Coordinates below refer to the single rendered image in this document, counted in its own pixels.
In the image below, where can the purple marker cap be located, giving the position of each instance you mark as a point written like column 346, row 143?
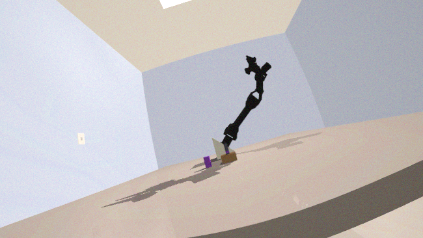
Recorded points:
column 207, row 161

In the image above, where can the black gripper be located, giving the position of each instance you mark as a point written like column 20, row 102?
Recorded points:
column 252, row 61

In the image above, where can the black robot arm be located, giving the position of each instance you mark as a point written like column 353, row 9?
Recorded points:
column 251, row 103

